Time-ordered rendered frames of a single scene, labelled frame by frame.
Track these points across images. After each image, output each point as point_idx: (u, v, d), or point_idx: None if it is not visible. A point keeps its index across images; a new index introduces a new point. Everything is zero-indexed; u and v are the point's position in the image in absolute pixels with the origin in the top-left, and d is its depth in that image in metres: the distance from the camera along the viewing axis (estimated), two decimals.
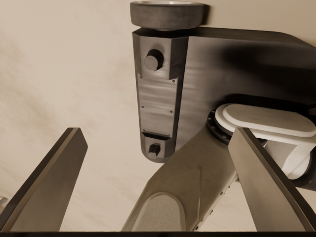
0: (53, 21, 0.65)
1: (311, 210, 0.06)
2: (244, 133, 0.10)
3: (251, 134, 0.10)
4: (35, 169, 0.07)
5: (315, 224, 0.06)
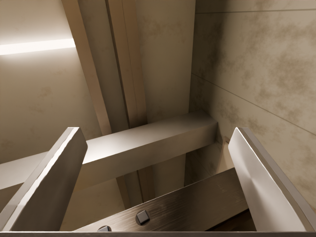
0: None
1: (311, 210, 0.06)
2: (244, 133, 0.10)
3: (251, 134, 0.10)
4: (35, 169, 0.07)
5: (315, 224, 0.06)
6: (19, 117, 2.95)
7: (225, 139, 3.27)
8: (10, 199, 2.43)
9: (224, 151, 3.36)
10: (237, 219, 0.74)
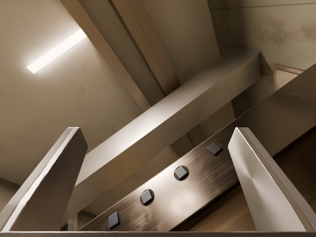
0: None
1: (311, 210, 0.06)
2: (244, 133, 0.10)
3: (251, 134, 0.10)
4: (35, 169, 0.07)
5: (315, 224, 0.06)
6: (72, 121, 3.37)
7: (275, 67, 2.76)
8: (95, 184, 2.94)
9: (278, 81, 2.88)
10: None
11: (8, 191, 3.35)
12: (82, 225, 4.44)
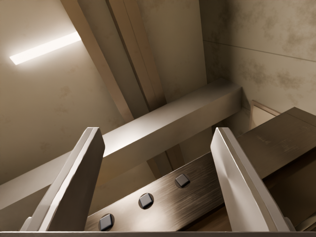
0: None
1: (277, 210, 0.06)
2: (223, 133, 0.10)
3: (230, 134, 0.10)
4: (62, 169, 0.07)
5: (279, 224, 0.06)
6: (48, 120, 3.17)
7: (253, 103, 3.01)
8: None
9: (254, 116, 3.12)
10: (289, 168, 0.65)
11: None
12: None
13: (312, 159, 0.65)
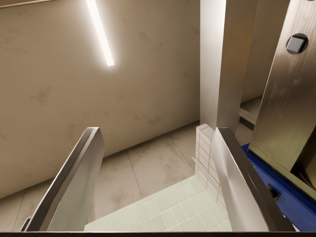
0: None
1: (277, 210, 0.06)
2: (223, 133, 0.10)
3: (230, 134, 0.10)
4: (62, 169, 0.07)
5: (279, 224, 0.06)
6: (165, 62, 3.50)
7: None
8: (231, 74, 2.87)
9: None
10: None
11: (187, 130, 4.51)
12: (252, 110, 4.80)
13: None
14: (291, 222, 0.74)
